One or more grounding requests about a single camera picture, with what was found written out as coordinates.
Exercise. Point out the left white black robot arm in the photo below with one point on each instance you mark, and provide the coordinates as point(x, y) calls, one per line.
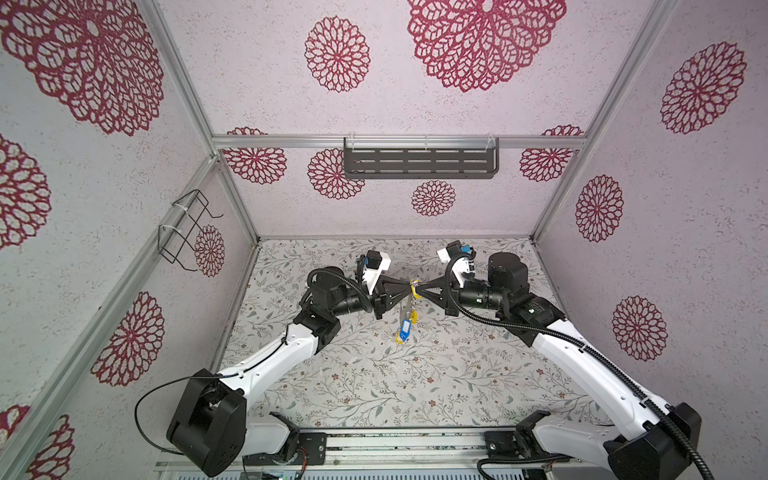
point(212, 425)

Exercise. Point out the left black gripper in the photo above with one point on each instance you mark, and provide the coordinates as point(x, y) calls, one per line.
point(390, 291)

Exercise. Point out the dark metal wall shelf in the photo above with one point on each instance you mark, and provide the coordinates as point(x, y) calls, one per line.
point(425, 163)

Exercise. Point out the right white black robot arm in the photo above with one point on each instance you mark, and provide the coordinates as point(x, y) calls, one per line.
point(645, 438)

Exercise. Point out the blue key tag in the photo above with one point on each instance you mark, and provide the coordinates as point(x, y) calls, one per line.
point(405, 329)

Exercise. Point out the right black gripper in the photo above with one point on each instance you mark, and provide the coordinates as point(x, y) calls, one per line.
point(443, 299)

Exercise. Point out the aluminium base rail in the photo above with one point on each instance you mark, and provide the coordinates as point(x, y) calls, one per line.
point(405, 453)

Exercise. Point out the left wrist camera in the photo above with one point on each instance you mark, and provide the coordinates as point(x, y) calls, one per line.
point(370, 267)

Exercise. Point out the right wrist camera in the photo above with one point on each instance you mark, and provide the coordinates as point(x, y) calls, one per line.
point(459, 260)

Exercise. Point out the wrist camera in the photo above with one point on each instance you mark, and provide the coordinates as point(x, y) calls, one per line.
point(370, 267)
point(459, 260)

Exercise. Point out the black wire wall rack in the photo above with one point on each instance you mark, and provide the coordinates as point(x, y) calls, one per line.
point(176, 236)

